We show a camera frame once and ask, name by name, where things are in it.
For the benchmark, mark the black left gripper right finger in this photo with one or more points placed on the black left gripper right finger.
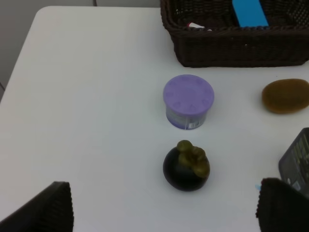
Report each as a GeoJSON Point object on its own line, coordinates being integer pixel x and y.
{"type": "Point", "coordinates": [281, 208]}

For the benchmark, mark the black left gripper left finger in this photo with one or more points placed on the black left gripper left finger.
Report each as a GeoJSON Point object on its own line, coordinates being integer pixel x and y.
{"type": "Point", "coordinates": [49, 211]}

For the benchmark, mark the dark purple mangosteen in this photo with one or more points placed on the dark purple mangosteen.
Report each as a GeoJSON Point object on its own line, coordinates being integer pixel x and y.
{"type": "Point", "coordinates": [186, 167]}

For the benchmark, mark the brown kiwi fruit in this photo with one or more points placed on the brown kiwi fruit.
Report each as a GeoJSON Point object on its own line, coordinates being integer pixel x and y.
{"type": "Point", "coordinates": [286, 96]}

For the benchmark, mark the dark brown wicker basket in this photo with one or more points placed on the dark brown wicker basket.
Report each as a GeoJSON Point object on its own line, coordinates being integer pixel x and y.
{"type": "Point", "coordinates": [206, 33]}

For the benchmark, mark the purple lidded round jar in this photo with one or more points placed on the purple lidded round jar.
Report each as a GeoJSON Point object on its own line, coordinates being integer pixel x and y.
{"type": "Point", "coordinates": [188, 98]}

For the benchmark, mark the blue whiteboard eraser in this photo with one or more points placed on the blue whiteboard eraser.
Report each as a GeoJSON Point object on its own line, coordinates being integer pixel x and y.
{"type": "Point", "coordinates": [249, 13]}

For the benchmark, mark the dark green pump bottle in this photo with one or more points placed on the dark green pump bottle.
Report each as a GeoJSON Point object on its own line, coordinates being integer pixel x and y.
{"type": "Point", "coordinates": [294, 164]}

